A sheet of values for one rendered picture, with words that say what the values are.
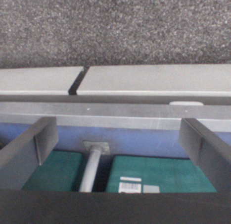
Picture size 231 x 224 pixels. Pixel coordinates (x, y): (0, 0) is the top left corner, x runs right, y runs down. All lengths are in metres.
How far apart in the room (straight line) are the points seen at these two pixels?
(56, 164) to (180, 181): 0.41
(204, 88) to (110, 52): 0.64
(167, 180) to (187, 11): 0.81
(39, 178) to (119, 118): 0.33
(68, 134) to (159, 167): 0.32
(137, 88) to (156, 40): 0.50
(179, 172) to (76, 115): 0.36
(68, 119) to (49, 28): 0.74
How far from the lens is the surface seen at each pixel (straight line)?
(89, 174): 0.53
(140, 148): 0.58
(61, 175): 0.60
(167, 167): 0.58
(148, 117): 0.47
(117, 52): 1.07
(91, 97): 0.60
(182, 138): 0.17
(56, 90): 0.67
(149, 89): 0.59
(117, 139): 0.55
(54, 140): 0.17
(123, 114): 0.48
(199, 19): 1.05
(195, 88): 0.62
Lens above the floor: 0.99
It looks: 49 degrees down
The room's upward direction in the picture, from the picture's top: 168 degrees counter-clockwise
